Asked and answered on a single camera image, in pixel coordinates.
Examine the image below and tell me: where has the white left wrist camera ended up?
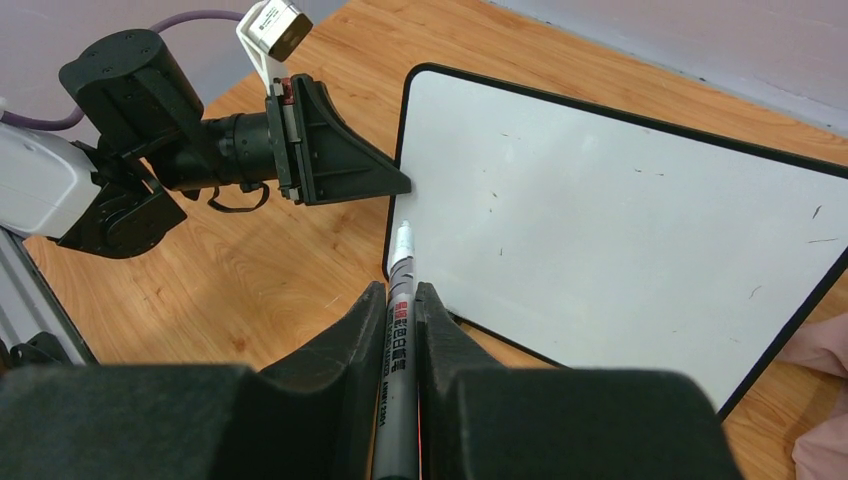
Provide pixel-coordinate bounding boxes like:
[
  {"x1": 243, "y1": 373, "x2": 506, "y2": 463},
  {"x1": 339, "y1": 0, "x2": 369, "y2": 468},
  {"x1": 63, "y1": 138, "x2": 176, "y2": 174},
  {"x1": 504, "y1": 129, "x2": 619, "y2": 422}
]
[{"x1": 236, "y1": 0, "x2": 313, "y2": 96}]

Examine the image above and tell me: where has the white whiteboard marker pen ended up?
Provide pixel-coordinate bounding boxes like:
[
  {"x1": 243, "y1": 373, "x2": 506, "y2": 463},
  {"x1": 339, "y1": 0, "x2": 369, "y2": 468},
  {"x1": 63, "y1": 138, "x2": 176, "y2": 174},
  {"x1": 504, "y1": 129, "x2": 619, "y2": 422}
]
[{"x1": 371, "y1": 220, "x2": 420, "y2": 479}]

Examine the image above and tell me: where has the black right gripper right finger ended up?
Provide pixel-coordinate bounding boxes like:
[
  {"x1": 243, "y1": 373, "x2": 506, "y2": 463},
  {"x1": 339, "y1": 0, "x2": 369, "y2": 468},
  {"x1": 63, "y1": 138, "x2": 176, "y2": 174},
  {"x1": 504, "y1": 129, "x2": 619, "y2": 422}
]
[{"x1": 415, "y1": 282, "x2": 742, "y2": 479}]

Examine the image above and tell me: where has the white whiteboard black frame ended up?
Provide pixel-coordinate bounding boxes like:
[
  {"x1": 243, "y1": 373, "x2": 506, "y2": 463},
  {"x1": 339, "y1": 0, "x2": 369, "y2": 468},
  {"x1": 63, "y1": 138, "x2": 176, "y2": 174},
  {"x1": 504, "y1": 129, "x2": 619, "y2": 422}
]
[{"x1": 384, "y1": 63, "x2": 847, "y2": 416}]

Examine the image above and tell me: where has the pink garment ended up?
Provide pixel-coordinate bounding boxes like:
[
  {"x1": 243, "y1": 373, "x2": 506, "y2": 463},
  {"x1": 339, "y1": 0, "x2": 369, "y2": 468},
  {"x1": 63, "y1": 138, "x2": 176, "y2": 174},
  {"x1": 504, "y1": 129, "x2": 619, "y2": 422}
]
[{"x1": 776, "y1": 312, "x2": 848, "y2": 480}]

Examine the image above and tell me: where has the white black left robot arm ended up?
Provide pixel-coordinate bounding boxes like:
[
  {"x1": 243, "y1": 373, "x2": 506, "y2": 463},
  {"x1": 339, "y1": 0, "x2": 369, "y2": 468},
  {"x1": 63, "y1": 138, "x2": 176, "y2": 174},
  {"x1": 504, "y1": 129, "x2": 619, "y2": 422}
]
[{"x1": 1, "y1": 29, "x2": 412, "y2": 259}]

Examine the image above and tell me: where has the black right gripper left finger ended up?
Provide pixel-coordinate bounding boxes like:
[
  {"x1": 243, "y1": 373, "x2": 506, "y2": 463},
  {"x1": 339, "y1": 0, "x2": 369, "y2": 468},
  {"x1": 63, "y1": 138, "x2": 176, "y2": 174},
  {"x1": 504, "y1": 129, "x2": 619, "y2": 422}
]
[{"x1": 1, "y1": 282, "x2": 386, "y2": 479}]

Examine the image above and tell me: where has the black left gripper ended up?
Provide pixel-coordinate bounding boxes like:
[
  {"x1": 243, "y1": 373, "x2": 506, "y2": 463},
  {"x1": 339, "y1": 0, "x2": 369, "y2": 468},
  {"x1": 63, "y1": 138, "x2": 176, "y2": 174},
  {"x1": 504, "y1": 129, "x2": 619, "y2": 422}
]
[{"x1": 265, "y1": 74, "x2": 412, "y2": 205}]

